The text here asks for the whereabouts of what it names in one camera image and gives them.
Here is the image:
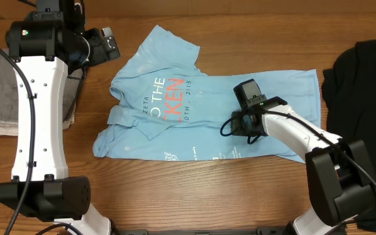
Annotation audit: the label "light blue printed t-shirt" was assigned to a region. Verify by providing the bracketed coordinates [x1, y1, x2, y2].
[93, 26, 321, 161]

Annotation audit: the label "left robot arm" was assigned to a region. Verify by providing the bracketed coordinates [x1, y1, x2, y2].
[0, 0, 120, 234]

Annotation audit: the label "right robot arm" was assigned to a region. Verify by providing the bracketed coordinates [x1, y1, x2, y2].
[227, 79, 376, 234]

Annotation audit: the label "black polo shirt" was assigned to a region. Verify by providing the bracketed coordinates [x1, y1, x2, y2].
[321, 39, 376, 235]

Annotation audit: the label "folded grey trousers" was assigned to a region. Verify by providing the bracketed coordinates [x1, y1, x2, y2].
[0, 54, 83, 129]

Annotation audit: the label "folded beige cloth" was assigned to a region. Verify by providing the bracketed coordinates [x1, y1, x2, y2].
[0, 107, 76, 136]

